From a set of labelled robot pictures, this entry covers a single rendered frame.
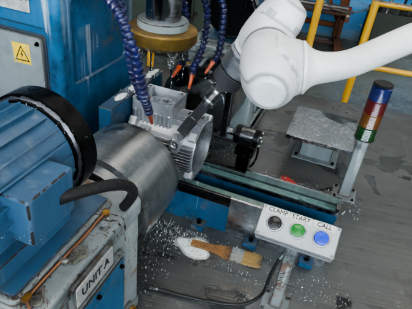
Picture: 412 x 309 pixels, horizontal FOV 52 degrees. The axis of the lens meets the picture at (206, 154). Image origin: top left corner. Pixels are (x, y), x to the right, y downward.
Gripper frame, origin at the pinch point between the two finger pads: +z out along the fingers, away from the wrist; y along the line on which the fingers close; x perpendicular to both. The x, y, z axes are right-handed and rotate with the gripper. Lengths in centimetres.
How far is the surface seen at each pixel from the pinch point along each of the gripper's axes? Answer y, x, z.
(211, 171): -9.2, 14.4, 14.1
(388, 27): -485, 101, 30
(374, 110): -33, 38, -26
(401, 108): -328, 140, 48
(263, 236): 24.1, 27.9, -8.1
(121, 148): 25.8, -7.1, -1.8
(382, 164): -64, 67, -2
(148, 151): 21.4, -2.4, -2.4
